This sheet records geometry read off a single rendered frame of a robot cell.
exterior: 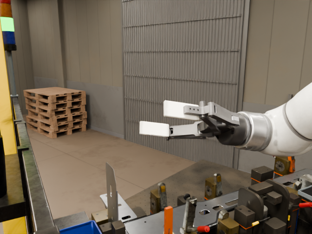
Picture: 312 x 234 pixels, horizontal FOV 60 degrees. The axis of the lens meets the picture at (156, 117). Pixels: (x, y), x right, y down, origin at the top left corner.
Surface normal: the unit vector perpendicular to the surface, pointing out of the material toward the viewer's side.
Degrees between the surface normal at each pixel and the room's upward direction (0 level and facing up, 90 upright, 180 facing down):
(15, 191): 0
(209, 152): 90
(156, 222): 0
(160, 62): 90
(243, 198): 90
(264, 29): 90
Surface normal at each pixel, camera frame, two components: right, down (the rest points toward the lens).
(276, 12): -0.67, 0.17
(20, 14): 0.74, 0.15
